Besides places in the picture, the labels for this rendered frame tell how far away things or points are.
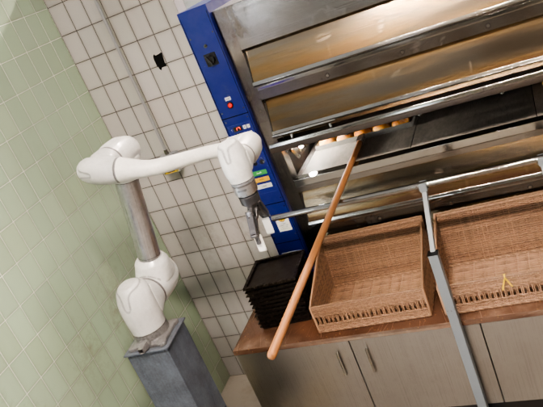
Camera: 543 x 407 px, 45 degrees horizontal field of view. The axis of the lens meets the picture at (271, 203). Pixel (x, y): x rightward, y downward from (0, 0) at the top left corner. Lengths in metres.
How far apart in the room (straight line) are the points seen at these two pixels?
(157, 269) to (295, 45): 1.20
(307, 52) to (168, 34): 0.70
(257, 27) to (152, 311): 1.38
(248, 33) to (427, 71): 0.84
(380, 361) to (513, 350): 0.59
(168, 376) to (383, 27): 1.78
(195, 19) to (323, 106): 0.73
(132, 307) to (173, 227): 1.08
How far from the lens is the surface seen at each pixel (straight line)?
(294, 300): 2.30
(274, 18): 3.14
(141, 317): 2.81
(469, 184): 3.25
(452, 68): 3.07
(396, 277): 3.41
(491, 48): 3.05
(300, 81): 3.19
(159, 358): 2.87
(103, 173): 2.58
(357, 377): 3.30
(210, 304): 4.00
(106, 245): 3.46
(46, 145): 3.30
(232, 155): 2.35
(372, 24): 3.06
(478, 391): 3.18
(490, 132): 3.17
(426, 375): 3.23
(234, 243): 3.69
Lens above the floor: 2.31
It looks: 21 degrees down
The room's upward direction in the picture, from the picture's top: 23 degrees counter-clockwise
